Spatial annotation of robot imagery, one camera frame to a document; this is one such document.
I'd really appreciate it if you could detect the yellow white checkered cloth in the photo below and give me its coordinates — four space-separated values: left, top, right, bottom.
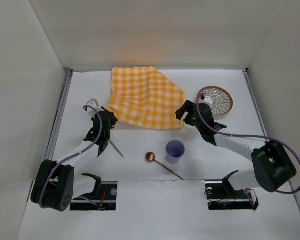
107 66 186 130

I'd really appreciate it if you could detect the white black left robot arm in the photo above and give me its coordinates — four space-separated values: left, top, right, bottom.
30 107 118 212

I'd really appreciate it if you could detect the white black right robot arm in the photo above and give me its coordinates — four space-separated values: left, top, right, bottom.
175 100 297 193

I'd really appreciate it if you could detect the floral patterned ceramic plate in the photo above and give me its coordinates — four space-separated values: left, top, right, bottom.
198 86 233 117

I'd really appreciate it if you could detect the copper fork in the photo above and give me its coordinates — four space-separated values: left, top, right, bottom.
109 140 125 158

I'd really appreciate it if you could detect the lilac plastic cup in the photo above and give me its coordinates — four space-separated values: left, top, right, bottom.
165 140 185 164

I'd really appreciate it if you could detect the copper spoon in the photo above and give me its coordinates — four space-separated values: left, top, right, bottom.
145 152 184 180

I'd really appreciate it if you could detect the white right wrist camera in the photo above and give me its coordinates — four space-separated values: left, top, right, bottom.
200 95 214 107

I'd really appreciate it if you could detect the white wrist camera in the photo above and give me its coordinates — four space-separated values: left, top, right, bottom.
85 98 103 118
200 95 214 107

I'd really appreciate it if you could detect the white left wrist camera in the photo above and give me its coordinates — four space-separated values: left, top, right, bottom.
85 98 103 118

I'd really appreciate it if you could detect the right aluminium table rail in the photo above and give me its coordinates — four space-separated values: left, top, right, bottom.
242 68 268 137

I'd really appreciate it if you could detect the aluminium table rail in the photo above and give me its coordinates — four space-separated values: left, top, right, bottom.
242 68 268 137
35 67 73 174

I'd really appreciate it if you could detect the left aluminium table rail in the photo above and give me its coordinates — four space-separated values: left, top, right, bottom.
35 67 73 174

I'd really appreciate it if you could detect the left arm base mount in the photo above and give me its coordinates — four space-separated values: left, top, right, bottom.
69 181 118 212

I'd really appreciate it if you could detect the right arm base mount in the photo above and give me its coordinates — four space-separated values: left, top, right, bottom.
204 180 259 211

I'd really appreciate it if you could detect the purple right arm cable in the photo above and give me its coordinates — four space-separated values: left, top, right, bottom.
196 93 300 195

